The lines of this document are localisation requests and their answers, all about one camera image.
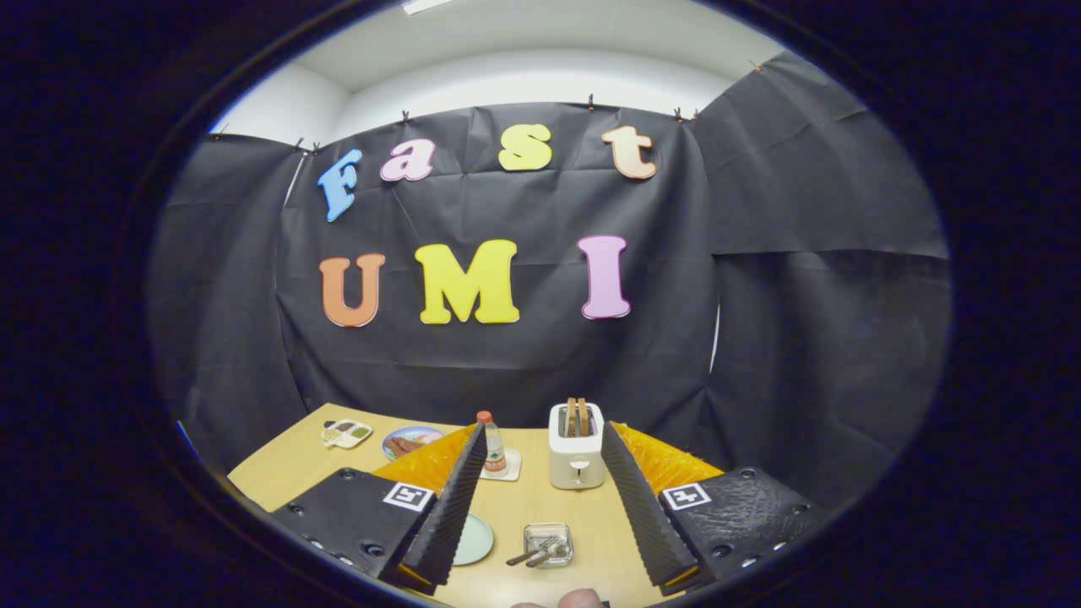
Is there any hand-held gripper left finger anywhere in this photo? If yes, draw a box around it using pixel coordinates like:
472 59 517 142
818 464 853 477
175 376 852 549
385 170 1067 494
270 421 491 596

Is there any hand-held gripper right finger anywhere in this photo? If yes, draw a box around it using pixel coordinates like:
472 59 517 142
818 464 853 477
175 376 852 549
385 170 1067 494
600 421 834 597

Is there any metal spoon brown handle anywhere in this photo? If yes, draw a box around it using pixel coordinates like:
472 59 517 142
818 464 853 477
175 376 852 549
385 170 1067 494
505 543 565 567

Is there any light green plate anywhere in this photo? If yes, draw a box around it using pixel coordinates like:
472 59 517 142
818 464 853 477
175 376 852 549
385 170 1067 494
453 513 495 567

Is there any clear water bottle red cap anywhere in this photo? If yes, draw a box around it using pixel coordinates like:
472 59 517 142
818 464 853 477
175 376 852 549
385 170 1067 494
477 411 508 475

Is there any white square coaster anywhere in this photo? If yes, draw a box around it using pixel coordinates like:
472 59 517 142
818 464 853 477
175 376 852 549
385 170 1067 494
480 448 523 482

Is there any blue plate with food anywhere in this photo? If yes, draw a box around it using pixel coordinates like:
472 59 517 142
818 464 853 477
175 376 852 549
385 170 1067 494
382 426 446 461

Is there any white toaster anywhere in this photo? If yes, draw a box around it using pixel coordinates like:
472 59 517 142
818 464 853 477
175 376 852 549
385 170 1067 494
548 402 606 491

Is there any white sauce dish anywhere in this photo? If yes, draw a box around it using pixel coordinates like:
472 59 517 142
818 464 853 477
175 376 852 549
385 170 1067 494
321 420 373 449

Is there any black backdrop cloth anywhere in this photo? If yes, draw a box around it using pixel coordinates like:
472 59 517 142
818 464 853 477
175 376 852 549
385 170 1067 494
144 51 955 512

